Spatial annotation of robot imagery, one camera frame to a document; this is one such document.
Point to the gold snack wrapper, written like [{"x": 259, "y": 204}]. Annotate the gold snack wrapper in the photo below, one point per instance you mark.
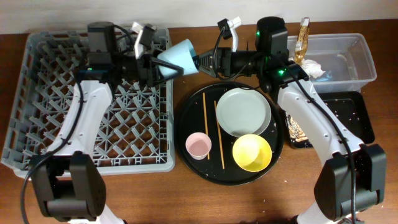
[{"x": 302, "y": 40}]

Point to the grey plastic dishwasher rack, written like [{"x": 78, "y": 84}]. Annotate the grey plastic dishwasher rack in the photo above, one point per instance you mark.
[{"x": 135, "y": 134}]

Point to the food scraps and rice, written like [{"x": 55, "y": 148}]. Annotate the food scraps and rice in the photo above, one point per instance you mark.
[{"x": 295, "y": 131}]

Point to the wooden chopstick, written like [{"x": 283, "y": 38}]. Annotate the wooden chopstick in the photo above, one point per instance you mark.
[
  {"x": 219, "y": 138},
  {"x": 205, "y": 113}
]

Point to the clear plastic waste bin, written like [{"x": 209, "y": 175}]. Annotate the clear plastic waste bin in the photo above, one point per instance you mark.
[{"x": 345, "y": 59}]

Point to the pink plastic cup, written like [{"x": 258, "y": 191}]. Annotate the pink plastic cup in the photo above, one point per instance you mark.
[{"x": 198, "y": 145}]

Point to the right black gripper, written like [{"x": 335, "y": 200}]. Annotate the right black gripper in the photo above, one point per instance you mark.
[{"x": 224, "y": 58}]

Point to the yellow plastic bowl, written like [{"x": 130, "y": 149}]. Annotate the yellow plastic bowl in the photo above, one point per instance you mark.
[{"x": 252, "y": 153}]

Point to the round black serving tray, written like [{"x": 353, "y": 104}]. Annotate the round black serving tray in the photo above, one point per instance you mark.
[{"x": 190, "y": 119}]

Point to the white napkin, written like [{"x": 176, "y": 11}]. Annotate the white napkin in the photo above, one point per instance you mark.
[{"x": 312, "y": 68}]

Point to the grey round plate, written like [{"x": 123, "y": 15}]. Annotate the grey round plate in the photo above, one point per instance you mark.
[{"x": 240, "y": 112}]

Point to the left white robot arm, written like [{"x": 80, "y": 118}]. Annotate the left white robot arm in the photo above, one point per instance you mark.
[{"x": 67, "y": 185}]

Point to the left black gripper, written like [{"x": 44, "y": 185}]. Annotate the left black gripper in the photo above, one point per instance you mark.
[{"x": 149, "y": 71}]

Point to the blue plastic cup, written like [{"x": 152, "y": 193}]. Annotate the blue plastic cup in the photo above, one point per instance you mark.
[{"x": 181, "y": 55}]

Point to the black rectangular food tray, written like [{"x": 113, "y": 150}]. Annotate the black rectangular food tray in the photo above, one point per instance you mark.
[{"x": 350, "y": 109}]

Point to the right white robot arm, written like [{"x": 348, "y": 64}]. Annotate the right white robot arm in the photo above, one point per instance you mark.
[{"x": 353, "y": 176}]

